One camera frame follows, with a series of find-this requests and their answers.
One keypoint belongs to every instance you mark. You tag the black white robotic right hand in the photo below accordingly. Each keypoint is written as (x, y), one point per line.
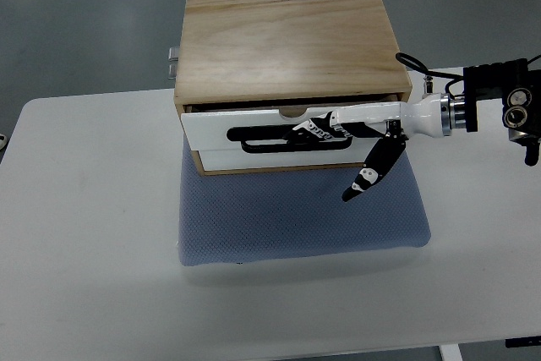
(392, 123)

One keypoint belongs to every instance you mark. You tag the black drawer handle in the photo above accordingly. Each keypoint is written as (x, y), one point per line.
(262, 141)

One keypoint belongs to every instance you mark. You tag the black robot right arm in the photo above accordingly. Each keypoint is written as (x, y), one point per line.
(512, 83)

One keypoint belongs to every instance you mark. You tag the wooden drawer cabinet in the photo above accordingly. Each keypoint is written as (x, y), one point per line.
(246, 50)

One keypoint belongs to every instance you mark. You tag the blue grey mesh cushion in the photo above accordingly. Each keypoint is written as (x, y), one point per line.
(242, 218)

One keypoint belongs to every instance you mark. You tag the metal clamp behind cabinet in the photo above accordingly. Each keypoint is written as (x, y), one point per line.
(173, 54)

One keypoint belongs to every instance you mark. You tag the white table leg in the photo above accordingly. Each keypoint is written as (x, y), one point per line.
(450, 352)

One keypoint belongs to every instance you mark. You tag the black table bracket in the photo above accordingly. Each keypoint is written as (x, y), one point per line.
(530, 341)

